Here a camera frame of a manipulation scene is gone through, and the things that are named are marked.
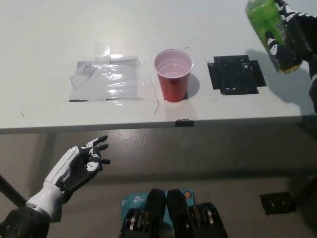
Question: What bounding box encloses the black tape square marker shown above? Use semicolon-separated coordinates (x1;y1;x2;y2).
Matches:
207;55;267;95

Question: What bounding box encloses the black tape strip on edge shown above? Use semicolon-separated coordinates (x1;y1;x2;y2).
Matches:
175;119;196;127

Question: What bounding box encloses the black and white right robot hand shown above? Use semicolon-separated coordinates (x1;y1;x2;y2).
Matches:
266;0;317;80

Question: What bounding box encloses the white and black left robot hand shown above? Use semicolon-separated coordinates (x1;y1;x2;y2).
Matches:
43;135;111;203

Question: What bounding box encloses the green plastic drink bottle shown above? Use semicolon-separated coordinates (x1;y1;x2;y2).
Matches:
244;0;303;74

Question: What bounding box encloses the red plastic cup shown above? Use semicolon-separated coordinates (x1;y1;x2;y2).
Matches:
153;48;195;102

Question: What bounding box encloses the black metal table leg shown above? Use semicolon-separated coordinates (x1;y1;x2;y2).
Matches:
293;173;317;208
0;174;28;208

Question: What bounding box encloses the teal cardboard router box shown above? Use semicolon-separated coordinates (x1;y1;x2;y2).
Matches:
121;189;198;229

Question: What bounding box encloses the clear plastic sheet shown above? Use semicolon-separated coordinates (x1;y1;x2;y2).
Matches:
68;39;157;102

